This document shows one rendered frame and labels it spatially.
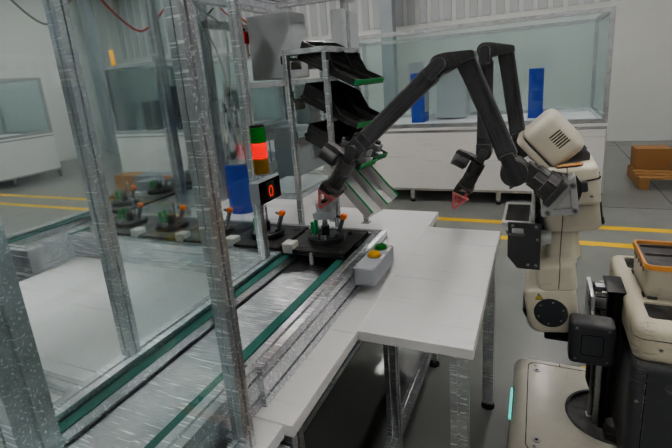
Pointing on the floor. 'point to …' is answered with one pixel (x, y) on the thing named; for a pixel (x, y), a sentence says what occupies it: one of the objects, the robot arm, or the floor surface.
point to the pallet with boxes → (649, 164)
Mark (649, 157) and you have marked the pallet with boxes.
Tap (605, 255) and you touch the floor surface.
